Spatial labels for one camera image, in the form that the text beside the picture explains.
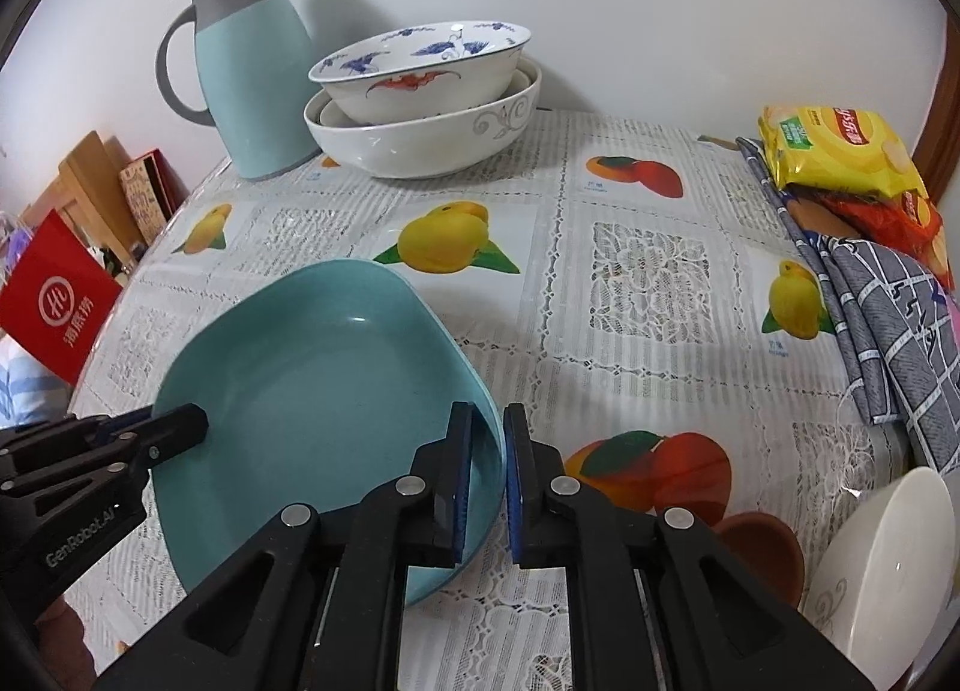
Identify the brown wooden door frame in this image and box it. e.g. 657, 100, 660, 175
911, 8, 960, 227

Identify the plain white bowl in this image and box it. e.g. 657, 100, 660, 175
806, 466, 957, 691

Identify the grey checked cloth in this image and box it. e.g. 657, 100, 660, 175
739, 136, 960, 474

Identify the blue plastic plate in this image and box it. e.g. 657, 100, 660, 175
150, 258, 505, 608

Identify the large white bowl grey swirl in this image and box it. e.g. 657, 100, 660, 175
303, 57, 542, 180

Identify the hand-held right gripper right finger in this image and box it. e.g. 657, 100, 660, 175
502, 402, 875, 691

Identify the purple plastic bag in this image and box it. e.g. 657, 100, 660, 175
0, 211, 35, 272

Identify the blue patterned white bowl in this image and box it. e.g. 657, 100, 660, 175
307, 20, 532, 126

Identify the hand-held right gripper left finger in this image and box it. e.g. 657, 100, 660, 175
94, 400, 477, 691

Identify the light blue thermos jug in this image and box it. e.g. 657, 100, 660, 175
155, 0, 323, 182

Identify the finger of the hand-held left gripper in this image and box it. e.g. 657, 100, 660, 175
112, 402, 209, 471
75, 410, 151, 441

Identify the blue striped cloth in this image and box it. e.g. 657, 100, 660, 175
0, 335, 72, 429

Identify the orange snack bag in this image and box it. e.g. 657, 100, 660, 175
787, 185, 957, 291

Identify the red paper bag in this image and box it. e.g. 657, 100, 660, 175
0, 209, 125, 384

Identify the yellow snack bag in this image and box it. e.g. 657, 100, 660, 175
757, 104, 927, 201

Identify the small brown bowl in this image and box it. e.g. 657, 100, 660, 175
712, 511, 807, 608

